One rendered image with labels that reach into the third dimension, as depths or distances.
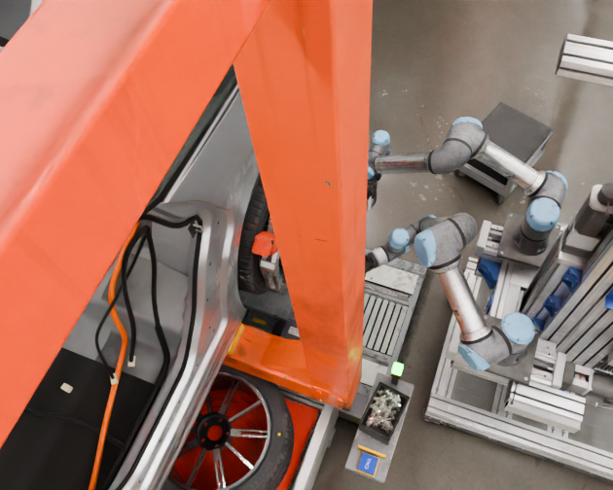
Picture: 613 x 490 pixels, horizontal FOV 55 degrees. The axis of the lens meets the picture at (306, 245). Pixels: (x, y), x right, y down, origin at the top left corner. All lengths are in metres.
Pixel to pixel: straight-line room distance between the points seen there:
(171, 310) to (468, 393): 1.46
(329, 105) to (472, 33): 3.77
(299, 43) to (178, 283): 1.61
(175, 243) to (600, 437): 2.05
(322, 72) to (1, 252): 0.54
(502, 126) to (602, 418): 1.63
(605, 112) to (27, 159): 4.06
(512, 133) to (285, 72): 2.80
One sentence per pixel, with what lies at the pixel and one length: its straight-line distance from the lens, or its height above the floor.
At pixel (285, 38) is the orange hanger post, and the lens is 0.80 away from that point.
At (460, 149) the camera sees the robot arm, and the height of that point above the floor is 1.20.
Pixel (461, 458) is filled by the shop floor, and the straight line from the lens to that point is 3.09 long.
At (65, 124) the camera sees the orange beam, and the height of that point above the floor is 2.73.
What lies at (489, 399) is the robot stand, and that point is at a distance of 2.96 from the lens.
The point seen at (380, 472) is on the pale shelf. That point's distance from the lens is 2.59.
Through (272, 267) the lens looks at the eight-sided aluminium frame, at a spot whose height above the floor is 0.97.
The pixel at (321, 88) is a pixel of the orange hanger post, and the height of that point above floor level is 2.41.
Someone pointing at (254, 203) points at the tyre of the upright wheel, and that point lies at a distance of 2.24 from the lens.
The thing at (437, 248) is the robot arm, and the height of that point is 1.28.
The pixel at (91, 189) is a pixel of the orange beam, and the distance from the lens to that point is 0.43.
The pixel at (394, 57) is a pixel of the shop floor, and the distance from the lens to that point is 4.37.
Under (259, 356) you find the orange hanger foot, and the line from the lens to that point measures 2.49.
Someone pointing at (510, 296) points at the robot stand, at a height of 0.73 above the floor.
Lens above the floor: 3.01
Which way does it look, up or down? 61 degrees down
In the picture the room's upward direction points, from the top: 9 degrees counter-clockwise
